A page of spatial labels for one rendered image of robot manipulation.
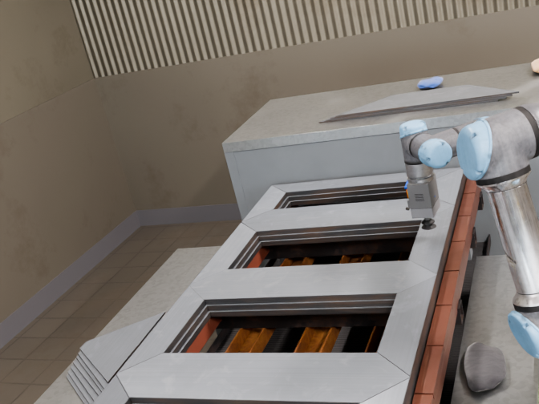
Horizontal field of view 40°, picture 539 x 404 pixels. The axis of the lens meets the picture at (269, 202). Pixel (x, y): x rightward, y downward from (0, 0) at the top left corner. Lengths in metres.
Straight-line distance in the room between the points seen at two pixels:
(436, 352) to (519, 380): 0.24
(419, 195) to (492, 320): 0.39
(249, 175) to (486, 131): 1.52
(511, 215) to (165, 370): 0.89
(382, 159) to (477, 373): 1.12
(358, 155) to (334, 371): 1.26
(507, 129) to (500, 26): 2.65
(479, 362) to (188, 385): 0.71
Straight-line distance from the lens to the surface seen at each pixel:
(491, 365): 1.93
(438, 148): 1.97
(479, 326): 2.13
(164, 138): 5.07
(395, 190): 2.69
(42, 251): 4.64
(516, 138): 1.62
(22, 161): 4.56
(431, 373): 1.72
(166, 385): 1.83
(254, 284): 2.16
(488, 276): 2.37
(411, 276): 2.03
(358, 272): 2.10
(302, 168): 2.88
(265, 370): 1.77
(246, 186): 2.99
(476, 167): 1.60
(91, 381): 2.15
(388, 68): 4.38
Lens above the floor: 1.82
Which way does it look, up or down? 20 degrees down
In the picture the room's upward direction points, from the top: 14 degrees counter-clockwise
